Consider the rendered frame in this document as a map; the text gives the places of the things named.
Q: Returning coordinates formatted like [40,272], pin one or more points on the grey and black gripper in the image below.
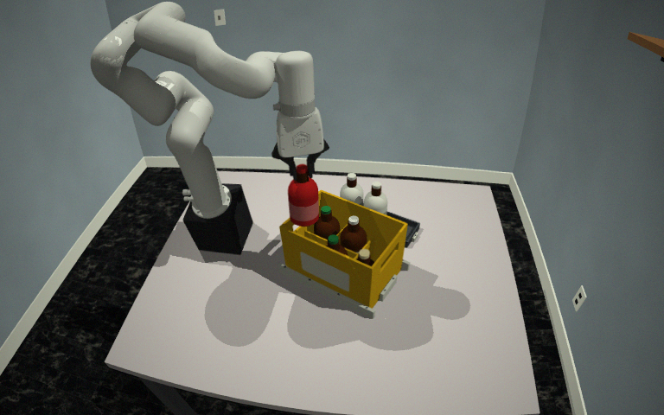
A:
[299,137]

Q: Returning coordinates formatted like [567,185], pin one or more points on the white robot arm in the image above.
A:
[163,31]

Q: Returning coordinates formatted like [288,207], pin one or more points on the white bottle with grey label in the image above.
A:
[352,191]
[375,199]

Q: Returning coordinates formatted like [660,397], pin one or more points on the yellow crate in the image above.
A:
[308,254]

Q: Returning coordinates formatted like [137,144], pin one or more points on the red bottle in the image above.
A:
[303,198]

